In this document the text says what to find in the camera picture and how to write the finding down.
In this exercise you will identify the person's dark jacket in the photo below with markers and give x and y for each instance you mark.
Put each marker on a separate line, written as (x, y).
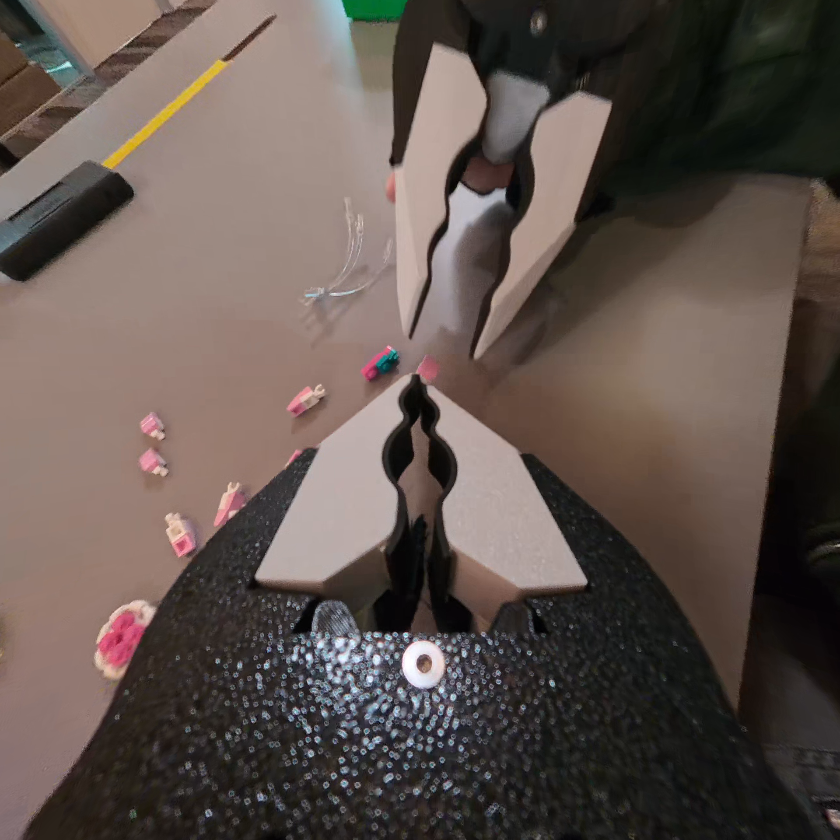
(722, 98)

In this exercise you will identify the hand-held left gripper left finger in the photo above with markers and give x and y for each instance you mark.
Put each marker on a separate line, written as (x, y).
(328, 518)

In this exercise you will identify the cardboard box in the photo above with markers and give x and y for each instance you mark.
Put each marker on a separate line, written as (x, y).
(23, 98)

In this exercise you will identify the person's dark pants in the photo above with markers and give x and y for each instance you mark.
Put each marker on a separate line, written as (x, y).
(807, 525)

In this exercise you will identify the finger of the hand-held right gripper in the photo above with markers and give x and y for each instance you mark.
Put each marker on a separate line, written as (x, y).
(430, 197)
(551, 216)

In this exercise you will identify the pink and teal lego piece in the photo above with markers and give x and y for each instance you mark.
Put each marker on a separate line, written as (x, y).
(380, 363)

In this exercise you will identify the clear plastic piece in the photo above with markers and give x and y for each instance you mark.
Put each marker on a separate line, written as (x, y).
(344, 262)

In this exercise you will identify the person's right hand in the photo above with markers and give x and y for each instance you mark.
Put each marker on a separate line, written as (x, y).
(489, 174)

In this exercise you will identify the black foam block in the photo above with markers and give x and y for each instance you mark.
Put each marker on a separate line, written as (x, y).
(59, 220)

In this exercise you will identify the round white pink lego flower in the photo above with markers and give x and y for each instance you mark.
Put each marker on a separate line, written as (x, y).
(121, 640)

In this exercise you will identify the small pink-white lego pieces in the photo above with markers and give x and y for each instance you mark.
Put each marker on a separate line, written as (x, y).
(180, 533)

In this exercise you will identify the yellow tape strip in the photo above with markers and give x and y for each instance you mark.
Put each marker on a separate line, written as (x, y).
(164, 113)

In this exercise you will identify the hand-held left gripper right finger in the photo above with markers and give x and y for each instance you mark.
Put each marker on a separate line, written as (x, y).
(502, 525)

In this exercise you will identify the pink lego brick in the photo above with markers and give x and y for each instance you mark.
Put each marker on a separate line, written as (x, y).
(428, 367)

